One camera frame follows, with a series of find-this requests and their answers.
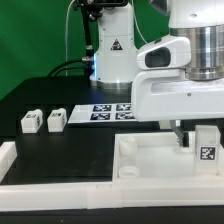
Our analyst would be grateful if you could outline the black camera pole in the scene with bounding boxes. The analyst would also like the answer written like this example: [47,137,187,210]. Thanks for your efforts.
[72,0,110,58]

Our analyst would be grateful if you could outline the black cables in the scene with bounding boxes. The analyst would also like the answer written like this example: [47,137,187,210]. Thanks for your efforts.
[47,58,93,78]

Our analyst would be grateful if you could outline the white U-shaped fence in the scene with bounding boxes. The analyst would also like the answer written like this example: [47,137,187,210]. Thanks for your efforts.
[0,142,224,212]

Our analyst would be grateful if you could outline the white square tabletop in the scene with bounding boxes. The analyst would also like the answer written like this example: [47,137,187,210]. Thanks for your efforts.
[113,131,224,180]

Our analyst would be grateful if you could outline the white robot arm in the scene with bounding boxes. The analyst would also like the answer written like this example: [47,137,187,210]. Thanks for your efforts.
[90,0,224,144]

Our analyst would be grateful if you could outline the white marker sheet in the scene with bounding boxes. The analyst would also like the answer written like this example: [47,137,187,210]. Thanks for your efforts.
[68,103,135,124]

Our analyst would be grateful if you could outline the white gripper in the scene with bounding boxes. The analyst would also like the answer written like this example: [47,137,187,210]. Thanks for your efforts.
[131,35,224,147]

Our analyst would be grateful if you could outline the white cable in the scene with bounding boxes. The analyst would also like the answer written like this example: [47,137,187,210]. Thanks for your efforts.
[64,0,76,77]

